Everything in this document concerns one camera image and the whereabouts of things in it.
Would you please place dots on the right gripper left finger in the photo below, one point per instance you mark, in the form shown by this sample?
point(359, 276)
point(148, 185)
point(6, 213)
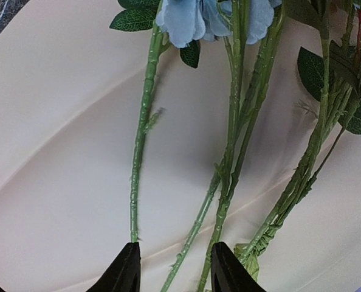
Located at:
point(123, 274)

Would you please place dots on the blue fake flower stem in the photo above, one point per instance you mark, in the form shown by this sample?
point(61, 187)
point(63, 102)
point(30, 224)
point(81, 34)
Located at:
point(251, 33)

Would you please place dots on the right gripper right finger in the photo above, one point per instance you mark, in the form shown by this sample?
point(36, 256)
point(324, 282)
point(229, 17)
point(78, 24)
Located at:
point(227, 273)

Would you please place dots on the white and red flower stem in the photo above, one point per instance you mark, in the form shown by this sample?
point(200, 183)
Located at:
point(339, 96)

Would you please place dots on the small blue flower stem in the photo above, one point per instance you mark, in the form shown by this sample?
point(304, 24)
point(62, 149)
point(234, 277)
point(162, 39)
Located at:
point(173, 23)

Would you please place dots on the peach and green wrapping paper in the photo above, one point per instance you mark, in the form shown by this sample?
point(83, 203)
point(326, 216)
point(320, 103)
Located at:
point(70, 92)

